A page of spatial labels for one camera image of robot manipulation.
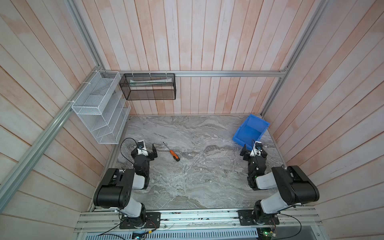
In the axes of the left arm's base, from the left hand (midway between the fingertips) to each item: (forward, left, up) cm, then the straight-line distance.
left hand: (147, 147), depth 91 cm
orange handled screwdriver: (-2, -17, -7) cm, 18 cm away
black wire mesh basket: (+42, +3, +15) cm, 45 cm away
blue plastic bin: (+20, -73, -10) cm, 76 cm away
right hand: (0, -66, +2) cm, 66 cm away
